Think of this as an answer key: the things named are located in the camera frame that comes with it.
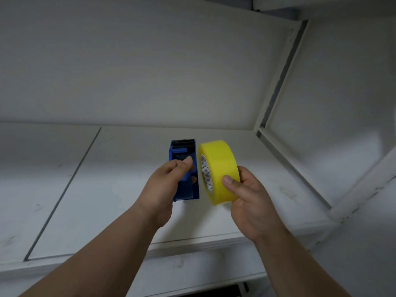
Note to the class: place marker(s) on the person's left hand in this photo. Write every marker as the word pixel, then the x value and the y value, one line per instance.
pixel 159 190

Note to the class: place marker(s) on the person's right hand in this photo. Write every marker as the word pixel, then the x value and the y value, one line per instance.
pixel 255 210

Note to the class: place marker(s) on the person's right thumb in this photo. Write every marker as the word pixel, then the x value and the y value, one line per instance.
pixel 232 187

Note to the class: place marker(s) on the person's left thumb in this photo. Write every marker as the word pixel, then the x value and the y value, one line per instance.
pixel 184 170

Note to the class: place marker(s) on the blue tape dispenser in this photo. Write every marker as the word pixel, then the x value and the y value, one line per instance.
pixel 185 173

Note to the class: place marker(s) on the yellow tape roll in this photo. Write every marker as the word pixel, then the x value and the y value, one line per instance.
pixel 218 171

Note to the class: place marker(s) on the person's left forearm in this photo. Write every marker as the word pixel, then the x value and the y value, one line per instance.
pixel 96 259

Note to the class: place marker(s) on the person's right forearm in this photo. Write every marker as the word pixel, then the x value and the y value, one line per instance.
pixel 297 266

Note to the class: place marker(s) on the white metal shelf frame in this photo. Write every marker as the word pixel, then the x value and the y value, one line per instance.
pixel 297 120

